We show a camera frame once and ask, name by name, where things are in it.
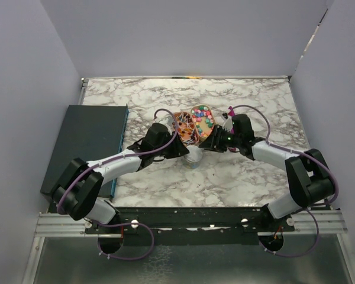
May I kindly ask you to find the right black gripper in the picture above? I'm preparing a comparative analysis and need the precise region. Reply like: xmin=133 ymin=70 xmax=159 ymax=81
xmin=199 ymin=124 xmax=241 ymax=153

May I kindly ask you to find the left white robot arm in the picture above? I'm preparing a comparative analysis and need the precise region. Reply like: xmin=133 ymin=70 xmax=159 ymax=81
xmin=51 ymin=123 xmax=189 ymax=234

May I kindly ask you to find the aluminium extrusion rail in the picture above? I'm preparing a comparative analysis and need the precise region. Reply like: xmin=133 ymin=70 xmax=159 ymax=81
xmin=292 ymin=210 xmax=348 ymax=234

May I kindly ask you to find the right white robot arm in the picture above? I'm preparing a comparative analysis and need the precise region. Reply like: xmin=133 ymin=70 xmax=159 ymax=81
xmin=199 ymin=114 xmax=336 ymax=231

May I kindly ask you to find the clear glass jar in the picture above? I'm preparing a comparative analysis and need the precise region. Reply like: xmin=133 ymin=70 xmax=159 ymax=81
xmin=183 ymin=159 xmax=201 ymax=169

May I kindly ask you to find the silver jar lid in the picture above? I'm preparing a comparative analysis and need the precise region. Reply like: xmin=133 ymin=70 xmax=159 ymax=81
xmin=184 ymin=145 xmax=203 ymax=163

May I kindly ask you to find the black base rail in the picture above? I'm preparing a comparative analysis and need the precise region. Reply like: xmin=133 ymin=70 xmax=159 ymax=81
xmin=85 ymin=207 xmax=294 ymax=246

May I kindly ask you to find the dark blue box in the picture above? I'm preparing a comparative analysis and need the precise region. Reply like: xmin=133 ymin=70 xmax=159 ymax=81
xmin=40 ymin=105 xmax=129 ymax=201

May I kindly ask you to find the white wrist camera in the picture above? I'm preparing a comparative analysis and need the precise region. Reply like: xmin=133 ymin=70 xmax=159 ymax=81
xmin=222 ymin=117 xmax=233 ymax=133
xmin=164 ymin=117 xmax=175 ymax=128

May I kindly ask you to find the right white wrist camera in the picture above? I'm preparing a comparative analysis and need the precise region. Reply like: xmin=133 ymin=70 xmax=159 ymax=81
xmin=222 ymin=117 xmax=233 ymax=133

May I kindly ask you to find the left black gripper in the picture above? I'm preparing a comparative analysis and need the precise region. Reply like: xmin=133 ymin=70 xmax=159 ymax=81
xmin=153 ymin=131 xmax=189 ymax=160

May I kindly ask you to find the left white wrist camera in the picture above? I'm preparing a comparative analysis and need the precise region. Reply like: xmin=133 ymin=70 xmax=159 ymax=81
xmin=164 ymin=117 xmax=175 ymax=128

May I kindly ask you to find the pink tray of lollipops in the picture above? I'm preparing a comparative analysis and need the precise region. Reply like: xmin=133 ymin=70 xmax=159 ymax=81
xmin=173 ymin=112 xmax=199 ymax=146

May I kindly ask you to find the purple plastic scoop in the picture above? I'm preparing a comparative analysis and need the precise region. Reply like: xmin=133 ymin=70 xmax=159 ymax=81
xmin=228 ymin=106 xmax=235 ymax=119

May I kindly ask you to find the tan tray of star candies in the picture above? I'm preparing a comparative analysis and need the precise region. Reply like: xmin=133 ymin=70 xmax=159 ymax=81
xmin=191 ymin=104 xmax=216 ymax=141

